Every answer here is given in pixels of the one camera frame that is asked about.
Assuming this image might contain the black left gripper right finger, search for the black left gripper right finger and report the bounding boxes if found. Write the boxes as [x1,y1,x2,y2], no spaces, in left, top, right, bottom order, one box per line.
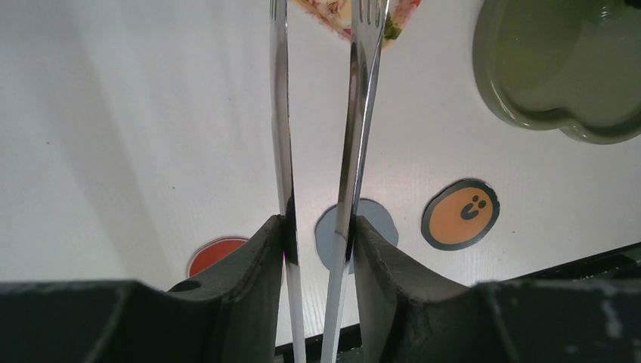
[353,217,640,362]

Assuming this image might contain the green three-tier dessert stand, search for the green three-tier dessert stand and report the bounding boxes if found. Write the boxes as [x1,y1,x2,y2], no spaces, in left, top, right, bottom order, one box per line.
[472,1,640,144]

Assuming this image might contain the red round coaster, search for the red round coaster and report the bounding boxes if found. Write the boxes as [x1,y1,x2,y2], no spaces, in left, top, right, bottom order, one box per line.
[187,236,249,278]

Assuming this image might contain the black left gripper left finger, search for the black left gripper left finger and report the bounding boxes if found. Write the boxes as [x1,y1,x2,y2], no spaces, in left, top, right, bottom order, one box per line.
[1,216,284,362]

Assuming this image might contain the orange smiley coaster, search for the orange smiley coaster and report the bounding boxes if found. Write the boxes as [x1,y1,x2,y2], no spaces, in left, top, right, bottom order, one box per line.
[420,178,500,251]

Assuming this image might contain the blue-grey round coaster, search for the blue-grey round coaster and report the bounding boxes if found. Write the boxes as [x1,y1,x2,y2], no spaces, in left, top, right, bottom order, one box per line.
[314,198,399,270]

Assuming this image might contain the silver serving tongs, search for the silver serving tongs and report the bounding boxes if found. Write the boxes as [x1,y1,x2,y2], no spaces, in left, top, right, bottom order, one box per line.
[268,1,389,362]

